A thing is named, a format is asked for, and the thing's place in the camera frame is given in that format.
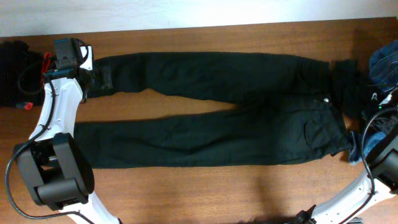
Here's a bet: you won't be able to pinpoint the black clothes stack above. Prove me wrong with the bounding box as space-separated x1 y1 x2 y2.
1 40 53 110

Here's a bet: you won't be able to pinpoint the blue denim jeans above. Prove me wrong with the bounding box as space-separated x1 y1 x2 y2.
348 40 397 166

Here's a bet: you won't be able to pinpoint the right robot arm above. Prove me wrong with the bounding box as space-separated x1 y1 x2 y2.
292 125 397 224

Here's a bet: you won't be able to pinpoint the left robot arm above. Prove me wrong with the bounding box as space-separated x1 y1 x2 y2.
9 38 120 223

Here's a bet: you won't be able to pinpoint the right black cable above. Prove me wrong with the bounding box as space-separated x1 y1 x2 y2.
337 107 398 224

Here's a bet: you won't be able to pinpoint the left black cable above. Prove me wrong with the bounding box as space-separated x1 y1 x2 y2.
4 58 94 224

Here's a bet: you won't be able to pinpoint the black trousers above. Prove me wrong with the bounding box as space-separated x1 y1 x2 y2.
74 52 352 169

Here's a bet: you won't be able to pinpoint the black cable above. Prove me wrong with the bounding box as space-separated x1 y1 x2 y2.
4 58 94 224
337 107 398 224

